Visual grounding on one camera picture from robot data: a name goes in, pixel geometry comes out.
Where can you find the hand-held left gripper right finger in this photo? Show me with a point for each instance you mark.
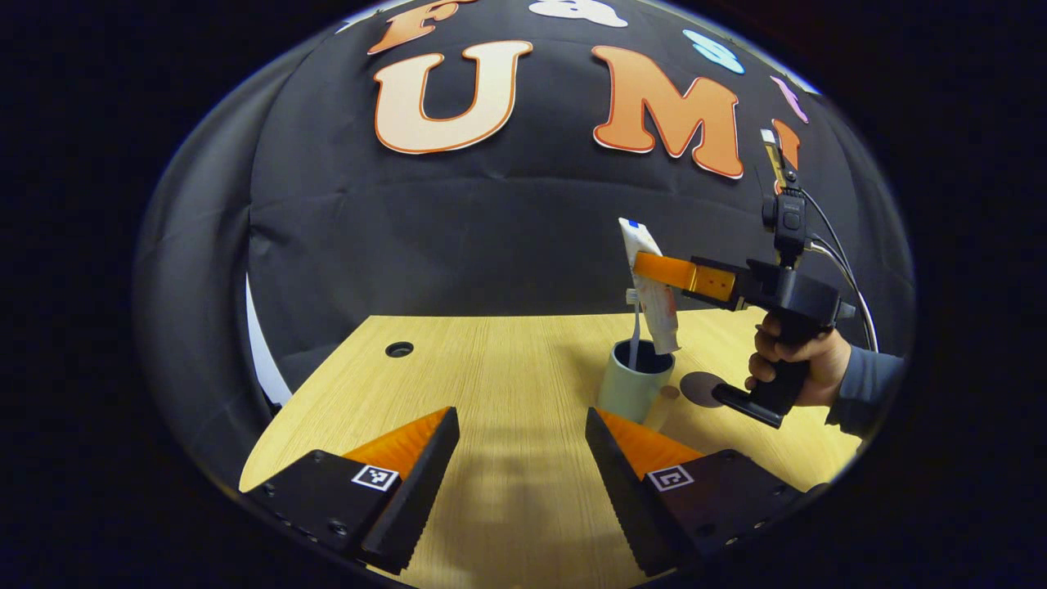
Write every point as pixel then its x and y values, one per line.
pixel 626 491

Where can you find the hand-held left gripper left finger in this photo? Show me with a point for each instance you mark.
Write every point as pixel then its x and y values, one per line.
pixel 417 499

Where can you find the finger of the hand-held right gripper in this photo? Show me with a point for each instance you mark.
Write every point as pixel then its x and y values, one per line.
pixel 662 268

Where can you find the white toothpaste tube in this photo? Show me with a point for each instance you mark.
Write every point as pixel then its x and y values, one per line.
pixel 661 315

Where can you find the white toothbrush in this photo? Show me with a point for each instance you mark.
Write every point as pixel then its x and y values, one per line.
pixel 635 327

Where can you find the dark round coaster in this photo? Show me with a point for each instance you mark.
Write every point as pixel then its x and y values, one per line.
pixel 699 386

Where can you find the light wooden desktop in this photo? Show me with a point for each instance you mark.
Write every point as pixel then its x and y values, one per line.
pixel 507 376

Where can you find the black backdrop cloth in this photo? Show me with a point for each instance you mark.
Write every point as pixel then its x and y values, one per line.
pixel 458 237

